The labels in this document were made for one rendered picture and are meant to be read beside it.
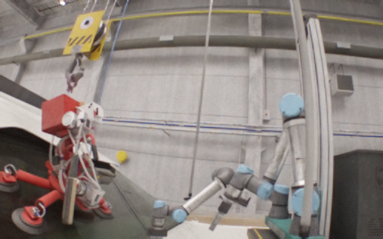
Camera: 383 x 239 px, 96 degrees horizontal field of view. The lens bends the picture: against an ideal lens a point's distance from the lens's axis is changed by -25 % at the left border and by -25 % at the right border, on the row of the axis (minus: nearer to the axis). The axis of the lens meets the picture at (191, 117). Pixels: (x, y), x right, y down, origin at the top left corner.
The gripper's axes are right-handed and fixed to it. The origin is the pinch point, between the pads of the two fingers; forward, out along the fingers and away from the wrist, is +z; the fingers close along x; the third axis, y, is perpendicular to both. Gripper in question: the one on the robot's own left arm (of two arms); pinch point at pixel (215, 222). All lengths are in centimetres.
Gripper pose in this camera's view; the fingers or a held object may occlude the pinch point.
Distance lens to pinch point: 112.1
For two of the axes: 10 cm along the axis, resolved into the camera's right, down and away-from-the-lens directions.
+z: -4.6, 8.9, -0.2
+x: -2.7, -1.6, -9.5
